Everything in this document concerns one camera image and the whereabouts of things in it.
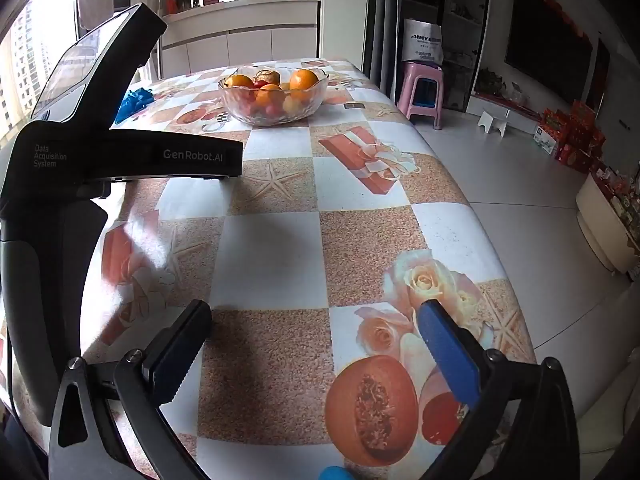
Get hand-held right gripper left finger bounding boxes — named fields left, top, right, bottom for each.
left=48, top=300, right=213, bottom=480

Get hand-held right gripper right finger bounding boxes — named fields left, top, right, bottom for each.
left=417, top=299, right=583, bottom=480

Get clear glass bowl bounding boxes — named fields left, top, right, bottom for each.
left=218, top=66, right=328, bottom=127

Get blue disposable gloves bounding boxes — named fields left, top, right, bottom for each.
left=115, top=87, right=153, bottom=125

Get checkered printed tablecloth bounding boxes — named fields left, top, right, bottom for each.
left=10, top=59, right=538, bottom=480

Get white counter cabinet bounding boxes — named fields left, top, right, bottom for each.
left=159, top=0, right=321, bottom=81

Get white round side table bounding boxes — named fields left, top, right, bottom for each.
left=575, top=165, right=640, bottom=276

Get white step stool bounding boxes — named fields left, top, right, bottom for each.
left=477, top=110, right=510, bottom=137

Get white low console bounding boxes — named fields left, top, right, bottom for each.
left=465, top=91, right=543, bottom=136

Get pile of red gift boxes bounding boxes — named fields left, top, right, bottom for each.
left=532, top=100, right=608, bottom=176

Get pink plastic stool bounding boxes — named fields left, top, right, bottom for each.
left=397, top=61, right=446, bottom=131

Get white printed bag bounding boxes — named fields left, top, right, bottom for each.
left=401, top=19, right=445, bottom=66

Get dark glass display cabinet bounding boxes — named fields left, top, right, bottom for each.
left=395, top=0, right=491, bottom=111

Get wall television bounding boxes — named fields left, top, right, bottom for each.
left=504, top=0, right=594, bottom=107

